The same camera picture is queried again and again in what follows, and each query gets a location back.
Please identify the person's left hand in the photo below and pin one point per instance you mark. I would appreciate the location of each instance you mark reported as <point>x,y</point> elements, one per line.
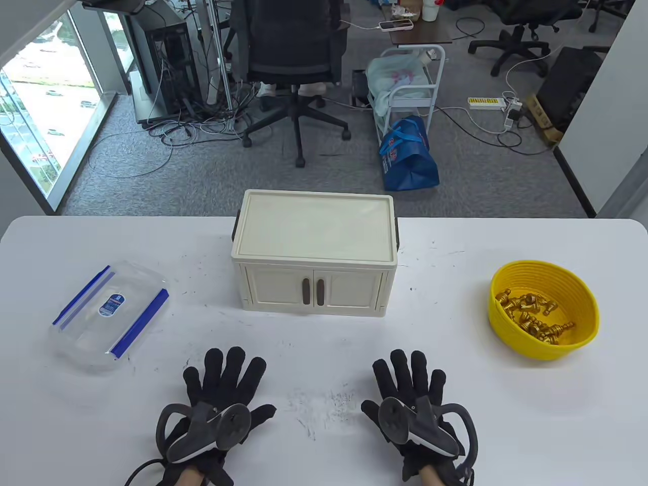
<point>228,379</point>

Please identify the person's right hand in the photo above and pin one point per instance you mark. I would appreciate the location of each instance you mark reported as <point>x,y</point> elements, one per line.
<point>405,377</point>

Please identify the clear plastic box lid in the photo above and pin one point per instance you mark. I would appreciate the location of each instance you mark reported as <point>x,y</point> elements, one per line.
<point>121,288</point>

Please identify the pile of gold chess pieces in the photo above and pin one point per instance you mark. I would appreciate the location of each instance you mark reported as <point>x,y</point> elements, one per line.
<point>529,304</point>

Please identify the clear plastic box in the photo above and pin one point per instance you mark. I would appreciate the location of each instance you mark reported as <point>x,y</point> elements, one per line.
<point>76,357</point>

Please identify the cream plastic cabinet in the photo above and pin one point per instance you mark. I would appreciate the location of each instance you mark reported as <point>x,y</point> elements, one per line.
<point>314,228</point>

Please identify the yellow ribbed bowl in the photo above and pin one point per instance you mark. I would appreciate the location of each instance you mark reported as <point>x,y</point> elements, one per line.
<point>557,278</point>

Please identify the person's left forearm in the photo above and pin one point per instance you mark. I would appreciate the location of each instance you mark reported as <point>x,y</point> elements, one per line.
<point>190,478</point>

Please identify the person's right forearm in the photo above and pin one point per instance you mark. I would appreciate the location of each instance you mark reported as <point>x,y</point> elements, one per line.
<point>430,477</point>

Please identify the cardboard box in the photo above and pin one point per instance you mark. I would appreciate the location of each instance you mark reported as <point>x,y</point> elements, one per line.
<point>541,119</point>

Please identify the black floor box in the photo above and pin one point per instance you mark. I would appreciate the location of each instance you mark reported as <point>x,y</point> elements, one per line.
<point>359,86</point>

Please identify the grey handheld controller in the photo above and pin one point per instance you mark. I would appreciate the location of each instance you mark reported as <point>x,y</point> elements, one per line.
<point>223,422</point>
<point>395,417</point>

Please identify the blue shopping bag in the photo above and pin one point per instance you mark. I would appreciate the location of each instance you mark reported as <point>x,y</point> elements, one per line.
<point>410,162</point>

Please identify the white power adapter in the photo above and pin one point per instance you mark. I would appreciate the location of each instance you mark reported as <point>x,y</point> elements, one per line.
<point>511,117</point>

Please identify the white rolling cart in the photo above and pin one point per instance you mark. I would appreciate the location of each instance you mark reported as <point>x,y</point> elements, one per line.
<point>412,93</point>

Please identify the yellow white power strip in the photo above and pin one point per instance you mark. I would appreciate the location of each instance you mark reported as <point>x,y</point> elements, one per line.
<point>486,103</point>

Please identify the white plastic bag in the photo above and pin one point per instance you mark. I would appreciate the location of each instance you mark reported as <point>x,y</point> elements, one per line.
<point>392,71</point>

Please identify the white desk leg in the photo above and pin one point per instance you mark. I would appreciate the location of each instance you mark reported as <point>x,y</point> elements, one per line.
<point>212,61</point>

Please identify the black computer tower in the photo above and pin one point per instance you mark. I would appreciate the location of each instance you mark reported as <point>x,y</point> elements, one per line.
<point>172,61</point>

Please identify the black equipment case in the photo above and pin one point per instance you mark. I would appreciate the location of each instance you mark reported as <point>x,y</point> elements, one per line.
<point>572,86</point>

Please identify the glass window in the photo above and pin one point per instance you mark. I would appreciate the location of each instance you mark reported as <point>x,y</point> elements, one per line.
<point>45,91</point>

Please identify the black mesh office chair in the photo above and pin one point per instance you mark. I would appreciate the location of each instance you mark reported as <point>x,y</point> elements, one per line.
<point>288,40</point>

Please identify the brown side table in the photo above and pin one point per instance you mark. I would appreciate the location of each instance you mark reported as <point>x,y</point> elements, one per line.
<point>430,33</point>

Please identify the pink smartphone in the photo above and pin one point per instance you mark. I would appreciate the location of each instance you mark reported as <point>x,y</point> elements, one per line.
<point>396,25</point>

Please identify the white paper cup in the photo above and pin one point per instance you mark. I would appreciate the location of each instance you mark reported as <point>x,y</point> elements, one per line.
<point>429,12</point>

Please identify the snack packet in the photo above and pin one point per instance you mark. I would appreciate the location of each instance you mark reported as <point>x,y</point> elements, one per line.
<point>405,11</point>

